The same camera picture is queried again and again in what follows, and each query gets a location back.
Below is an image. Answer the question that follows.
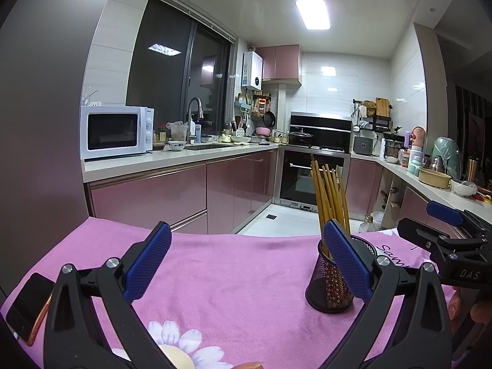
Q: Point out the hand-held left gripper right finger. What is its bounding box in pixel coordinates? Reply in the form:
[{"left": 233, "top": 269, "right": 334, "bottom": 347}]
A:
[{"left": 323, "top": 219, "right": 454, "bottom": 369}]

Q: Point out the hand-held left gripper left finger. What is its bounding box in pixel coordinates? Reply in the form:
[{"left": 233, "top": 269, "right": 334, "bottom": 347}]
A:
[{"left": 43, "top": 221, "right": 172, "bottom": 369}]

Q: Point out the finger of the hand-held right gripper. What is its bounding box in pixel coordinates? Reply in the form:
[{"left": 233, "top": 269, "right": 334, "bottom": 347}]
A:
[
  {"left": 426, "top": 201, "right": 492, "bottom": 235},
  {"left": 397, "top": 217, "right": 492, "bottom": 264}
]

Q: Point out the black mesh utensil holder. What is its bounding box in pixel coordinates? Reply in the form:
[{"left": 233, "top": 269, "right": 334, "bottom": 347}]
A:
[{"left": 305, "top": 234, "right": 375, "bottom": 314}]

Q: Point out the bundle of wooden chopsticks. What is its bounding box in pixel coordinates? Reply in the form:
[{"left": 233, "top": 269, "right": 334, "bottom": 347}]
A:
[{"left": 309, "top": 154, "right": 352, "bottom": 308}]

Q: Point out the person's right hand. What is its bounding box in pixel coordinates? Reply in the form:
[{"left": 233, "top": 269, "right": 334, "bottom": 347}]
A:
[{"left": 448, "top": 286, "right": 492, "bottom": 335}]

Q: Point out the white ceramic bowl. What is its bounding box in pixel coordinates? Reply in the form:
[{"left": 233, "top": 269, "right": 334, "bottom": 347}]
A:
[{"left": 450, "top": 179, "right": 478, "bottom": 197}]

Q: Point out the tan round container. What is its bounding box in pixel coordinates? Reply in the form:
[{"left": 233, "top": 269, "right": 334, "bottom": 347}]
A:
[{"left": 418, "top": 167, "right": 452, "bottom": 190}]

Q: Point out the white plastic bag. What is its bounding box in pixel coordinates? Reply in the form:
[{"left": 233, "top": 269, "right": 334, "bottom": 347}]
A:
[{"left": 359, "top": 211, "right": 385, "bottom": 233}]

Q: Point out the green plastic bag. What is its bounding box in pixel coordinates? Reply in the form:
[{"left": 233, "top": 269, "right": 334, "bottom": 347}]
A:
[{"left": 430, "top": 136, "right": 462, "bottom": 177}]

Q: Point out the white and green bottle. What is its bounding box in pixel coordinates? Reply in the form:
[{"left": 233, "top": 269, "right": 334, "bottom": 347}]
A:
[{"left": 407, "top": 146, "right": 424, "bottom": 177}]

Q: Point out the pink round jar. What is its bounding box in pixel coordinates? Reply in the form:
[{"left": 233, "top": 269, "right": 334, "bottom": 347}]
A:
[{"left": 411, "top": 126, "right": 427, "bottom": 150}]

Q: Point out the pink floral blanket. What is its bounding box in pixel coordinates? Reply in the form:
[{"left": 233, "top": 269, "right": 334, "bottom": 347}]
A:
[{"left": 0, "top": 215, "right": 462, "bottom": 369}]

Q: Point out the steel stock pot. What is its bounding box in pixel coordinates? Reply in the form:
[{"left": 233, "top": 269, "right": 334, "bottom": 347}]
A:
[{"left": 383, "top": 133, "right": 404, "bottom": 158}]

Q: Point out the built-in black oven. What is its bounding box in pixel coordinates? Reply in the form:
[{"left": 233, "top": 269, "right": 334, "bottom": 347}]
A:
[{"left": 274, "top": 147, "right": 351, "bottom": 210}]

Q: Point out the black countertop shelf rack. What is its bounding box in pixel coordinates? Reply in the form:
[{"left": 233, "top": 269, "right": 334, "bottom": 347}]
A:
[{"left": 351, "top": 99, "right": 393, "bottom": 131}]

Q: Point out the smartphone with orange case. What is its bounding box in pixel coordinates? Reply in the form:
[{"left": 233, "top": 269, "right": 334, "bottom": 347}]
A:
[{"left": 6, "top": 272, "right": 56, "bottom": 347}]

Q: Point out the black wok with lid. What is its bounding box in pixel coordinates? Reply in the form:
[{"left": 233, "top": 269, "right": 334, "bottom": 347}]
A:
[{"left": 288, "top": 131, "right": 314, "bottom": 147}]

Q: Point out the white microwave oven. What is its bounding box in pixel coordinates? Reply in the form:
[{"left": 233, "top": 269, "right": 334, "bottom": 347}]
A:
[{"left": 80, "top": 105, "right": 155, "bottom": 161}]

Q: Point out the clear plastic bag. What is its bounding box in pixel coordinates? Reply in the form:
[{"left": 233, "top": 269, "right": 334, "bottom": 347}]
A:
[{"left": 166, "top": 121, "right": 189, "bottom": 141}]

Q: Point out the black range hood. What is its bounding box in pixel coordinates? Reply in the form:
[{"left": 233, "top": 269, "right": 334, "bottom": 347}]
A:
[{"left": 289, "top": 111, "right": 352, "bottom": 152}]

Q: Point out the steel kitchen faucet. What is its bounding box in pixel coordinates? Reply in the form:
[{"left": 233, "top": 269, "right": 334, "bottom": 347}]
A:
[{"left": 187, "top": 97, "right": 204, "bottom": 145}]

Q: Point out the grey refrigerator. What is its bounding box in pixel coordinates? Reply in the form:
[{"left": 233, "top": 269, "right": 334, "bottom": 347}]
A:
[{"left": 0, "top": 0, "right": 125, "bottom": 296}]

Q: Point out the dark kitchen window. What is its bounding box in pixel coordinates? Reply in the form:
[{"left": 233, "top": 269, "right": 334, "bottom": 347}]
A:
[{"left": 126, "top": 0, "right": 236, "bottom": 139}]

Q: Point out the white water heater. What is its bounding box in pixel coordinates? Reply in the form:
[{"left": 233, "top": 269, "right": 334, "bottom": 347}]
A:
[{"left": 241, "top": 51, "right": 264, "bottom": 89}]

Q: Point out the rectangular ceiling light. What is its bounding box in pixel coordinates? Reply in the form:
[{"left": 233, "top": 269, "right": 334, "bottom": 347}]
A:
[{"left": 295, "top": 0, "right": 331, "bottom": 30}]

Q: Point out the pink upper wall cabinet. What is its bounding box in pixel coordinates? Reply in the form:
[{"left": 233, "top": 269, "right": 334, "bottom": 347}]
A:
[{"left": 256, "top": 45, "right": 303, "bottom": 87}]

